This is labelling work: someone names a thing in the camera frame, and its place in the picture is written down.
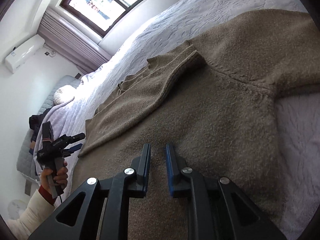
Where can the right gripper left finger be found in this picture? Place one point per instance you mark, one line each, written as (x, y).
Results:
(99, 209)

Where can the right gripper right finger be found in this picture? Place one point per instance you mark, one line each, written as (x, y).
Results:
(217, 208)

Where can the brown knit sweater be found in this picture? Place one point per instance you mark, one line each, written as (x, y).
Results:
(213, 98)

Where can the white sleeved left forearm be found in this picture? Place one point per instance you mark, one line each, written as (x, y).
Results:
(39, 208)

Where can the dark clothes pile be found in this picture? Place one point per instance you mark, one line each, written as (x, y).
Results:
(35, 122)

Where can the person's left hand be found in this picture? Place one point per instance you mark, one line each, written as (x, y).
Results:
(61, 177)

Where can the white round pillow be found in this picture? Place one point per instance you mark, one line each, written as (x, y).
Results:
(64, 94)

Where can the mauve pleated curtain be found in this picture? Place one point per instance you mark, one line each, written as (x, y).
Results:
(71, 43)

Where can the white wall air conditioner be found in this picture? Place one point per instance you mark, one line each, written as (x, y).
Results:
(20, 55)

